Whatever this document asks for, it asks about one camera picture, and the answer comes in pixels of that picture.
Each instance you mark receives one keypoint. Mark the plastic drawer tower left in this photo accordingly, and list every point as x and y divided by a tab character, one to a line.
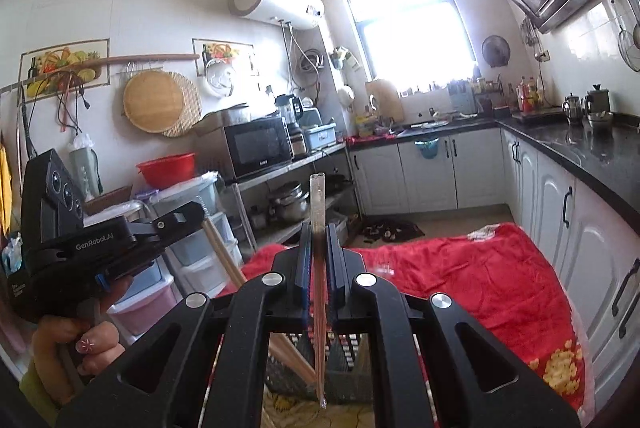
152	293

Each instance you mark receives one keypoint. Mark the small wall fan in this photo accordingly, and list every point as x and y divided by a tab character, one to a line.
496	51

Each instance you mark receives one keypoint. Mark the red floral tablecloth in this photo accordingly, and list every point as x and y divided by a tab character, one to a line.
498	275

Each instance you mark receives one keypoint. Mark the steel kettle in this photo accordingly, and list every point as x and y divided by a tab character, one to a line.
572	109

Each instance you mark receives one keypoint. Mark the plastic drawer tower right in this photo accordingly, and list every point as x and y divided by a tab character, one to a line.
193	258

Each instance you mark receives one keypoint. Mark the fruit picture right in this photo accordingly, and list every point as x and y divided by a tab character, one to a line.
240	56

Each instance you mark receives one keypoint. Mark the dark green utensil basket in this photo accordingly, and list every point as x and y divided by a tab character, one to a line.
347	370

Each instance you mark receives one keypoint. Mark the white water heater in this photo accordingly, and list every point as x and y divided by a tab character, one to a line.
300	14

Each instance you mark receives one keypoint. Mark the person's left hand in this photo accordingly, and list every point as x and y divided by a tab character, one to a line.
63	348

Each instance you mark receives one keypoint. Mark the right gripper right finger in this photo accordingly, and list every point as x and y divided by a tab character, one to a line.
433	364

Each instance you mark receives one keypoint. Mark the blender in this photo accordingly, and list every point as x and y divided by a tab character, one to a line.
291	110

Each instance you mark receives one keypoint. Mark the blue hanging basket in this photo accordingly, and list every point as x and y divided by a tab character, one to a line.
428	149

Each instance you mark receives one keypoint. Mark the metal shelf rack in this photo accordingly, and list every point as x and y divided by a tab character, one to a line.
250	196

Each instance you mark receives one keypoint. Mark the chopsticks pair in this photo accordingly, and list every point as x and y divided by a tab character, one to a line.
318	252
248	320

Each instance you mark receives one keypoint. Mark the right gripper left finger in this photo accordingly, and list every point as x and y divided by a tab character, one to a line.
182	374

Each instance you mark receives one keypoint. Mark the dark teapot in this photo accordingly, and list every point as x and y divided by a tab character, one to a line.
598	107

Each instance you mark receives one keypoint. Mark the black microwave oven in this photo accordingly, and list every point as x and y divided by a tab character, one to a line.
239	152

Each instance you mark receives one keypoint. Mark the round bamboo board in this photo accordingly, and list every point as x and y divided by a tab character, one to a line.
153	101

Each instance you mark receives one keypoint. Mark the fruit picture left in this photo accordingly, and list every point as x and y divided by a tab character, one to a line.
58	69

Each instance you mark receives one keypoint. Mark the stainless pots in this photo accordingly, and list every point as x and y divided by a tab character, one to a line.
289	203

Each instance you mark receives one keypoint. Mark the red plastic basin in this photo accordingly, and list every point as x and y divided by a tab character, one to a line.
164	172

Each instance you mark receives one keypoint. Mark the plastic drawer tower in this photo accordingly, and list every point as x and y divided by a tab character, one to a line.
193	258
152	293

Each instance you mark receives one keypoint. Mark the fruit picture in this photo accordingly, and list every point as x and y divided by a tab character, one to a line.
58	69
240	56

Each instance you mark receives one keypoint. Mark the wooden cutting board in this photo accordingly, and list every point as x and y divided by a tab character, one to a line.
385	100

